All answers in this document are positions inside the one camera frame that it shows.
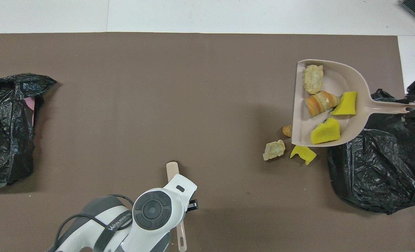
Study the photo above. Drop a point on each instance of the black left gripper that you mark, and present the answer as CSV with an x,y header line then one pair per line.
x,y
192,205

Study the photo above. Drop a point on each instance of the brown table mat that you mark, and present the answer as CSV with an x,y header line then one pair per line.
x,y
123,105

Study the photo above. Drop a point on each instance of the brown toy bread nugget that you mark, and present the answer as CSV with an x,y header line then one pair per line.
x,y
287,131

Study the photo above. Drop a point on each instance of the yellow sponge piece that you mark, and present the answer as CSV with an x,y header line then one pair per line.
x,y
303,154
345,104
325,132

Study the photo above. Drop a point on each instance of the beige plastic dustpan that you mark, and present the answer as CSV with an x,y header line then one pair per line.
x,y
337,82

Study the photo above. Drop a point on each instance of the striped toy croissant piece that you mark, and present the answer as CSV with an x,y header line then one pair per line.
x,y
313,79
319,104

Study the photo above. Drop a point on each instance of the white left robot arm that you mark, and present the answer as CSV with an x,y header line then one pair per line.
x,y
151,210

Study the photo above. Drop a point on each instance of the right black trash bag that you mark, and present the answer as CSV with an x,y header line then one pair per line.
x,y
375,175

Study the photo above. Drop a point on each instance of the pale toy bread chunk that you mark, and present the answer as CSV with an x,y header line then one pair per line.
x,y
274,150

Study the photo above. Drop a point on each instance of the beige hand brush black bristles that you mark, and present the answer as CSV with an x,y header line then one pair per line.
x,y
172,169

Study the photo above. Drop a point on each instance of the crumpled black bag pink bin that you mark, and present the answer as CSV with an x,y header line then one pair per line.
x,y
4,150

